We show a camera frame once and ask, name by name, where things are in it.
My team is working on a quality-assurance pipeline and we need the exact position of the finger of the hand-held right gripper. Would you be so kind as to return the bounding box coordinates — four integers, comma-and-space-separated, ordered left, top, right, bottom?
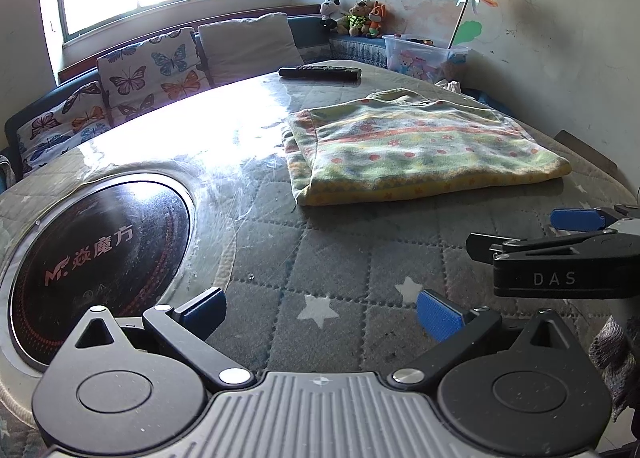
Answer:
549, 205, 640, 235
466, 230, 618, 266

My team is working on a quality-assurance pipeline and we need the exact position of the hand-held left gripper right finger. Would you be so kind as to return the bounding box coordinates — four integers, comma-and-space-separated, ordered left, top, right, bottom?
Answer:
389, 289, 585, 389

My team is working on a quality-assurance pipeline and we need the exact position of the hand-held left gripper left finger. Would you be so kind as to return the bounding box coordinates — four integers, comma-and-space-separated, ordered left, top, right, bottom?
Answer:
75, 286, 257, 389

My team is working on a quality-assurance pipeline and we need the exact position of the floral patterned shirt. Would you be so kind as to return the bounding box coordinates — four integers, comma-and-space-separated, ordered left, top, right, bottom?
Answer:
281, 86, 572, 207

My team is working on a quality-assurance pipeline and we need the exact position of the round black induction cooker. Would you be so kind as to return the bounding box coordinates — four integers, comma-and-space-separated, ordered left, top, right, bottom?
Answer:
0, 172, 197, 381

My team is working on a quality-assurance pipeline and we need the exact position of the clear plastic storage box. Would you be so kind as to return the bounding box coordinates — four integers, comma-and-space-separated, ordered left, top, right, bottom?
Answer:
382, 34, 471, 83

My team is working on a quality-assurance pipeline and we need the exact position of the long butterfly print cushion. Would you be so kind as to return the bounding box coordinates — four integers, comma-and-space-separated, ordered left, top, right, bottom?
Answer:
17, 80, 113, 176

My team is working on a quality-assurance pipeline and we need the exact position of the square butterfly print cushion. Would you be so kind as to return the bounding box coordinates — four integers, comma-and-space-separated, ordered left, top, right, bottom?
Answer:
96, 26, 213, 129

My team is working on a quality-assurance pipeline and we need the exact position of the black remote control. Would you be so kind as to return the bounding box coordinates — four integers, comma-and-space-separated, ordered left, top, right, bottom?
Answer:
278, 65, 363, 83

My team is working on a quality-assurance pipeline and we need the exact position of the orange fox plush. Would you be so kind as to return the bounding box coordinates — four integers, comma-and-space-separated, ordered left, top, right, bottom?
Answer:
367, 2, 388, 38

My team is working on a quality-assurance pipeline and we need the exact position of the plain beige cushion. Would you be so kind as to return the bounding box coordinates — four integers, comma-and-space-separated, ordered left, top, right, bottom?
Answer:
197, 12, 305, 87

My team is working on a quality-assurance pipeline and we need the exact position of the brown bear plush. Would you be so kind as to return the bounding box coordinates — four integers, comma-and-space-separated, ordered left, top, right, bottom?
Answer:
336, 0, 373, 37

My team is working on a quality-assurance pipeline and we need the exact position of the dark blue sofa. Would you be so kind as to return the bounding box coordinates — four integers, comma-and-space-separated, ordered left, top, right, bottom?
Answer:
0, 14, 390, 183

